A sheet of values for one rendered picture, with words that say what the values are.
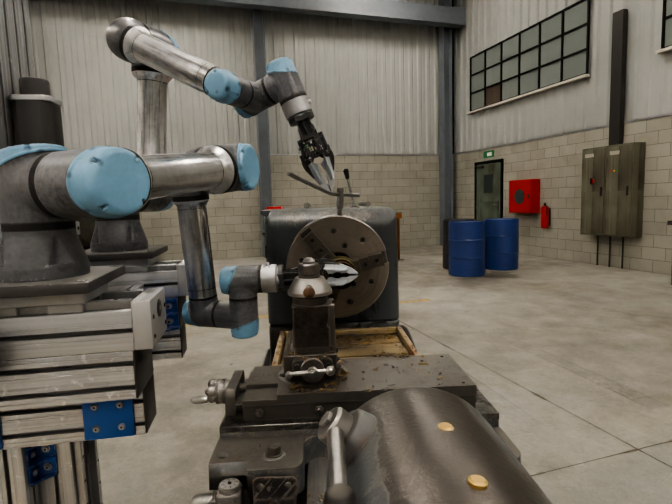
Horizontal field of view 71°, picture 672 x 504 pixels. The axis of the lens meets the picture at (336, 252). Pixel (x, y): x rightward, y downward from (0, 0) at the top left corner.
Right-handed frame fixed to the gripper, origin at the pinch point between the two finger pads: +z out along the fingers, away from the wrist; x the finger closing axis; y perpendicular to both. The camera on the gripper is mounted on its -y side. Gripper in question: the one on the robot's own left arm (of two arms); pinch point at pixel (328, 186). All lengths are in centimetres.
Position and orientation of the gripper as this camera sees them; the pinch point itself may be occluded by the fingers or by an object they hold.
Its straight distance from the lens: 131.4
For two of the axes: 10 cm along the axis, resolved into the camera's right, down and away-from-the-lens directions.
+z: 3.8, 9.2, 1.2
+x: 9.2, -3.8, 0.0
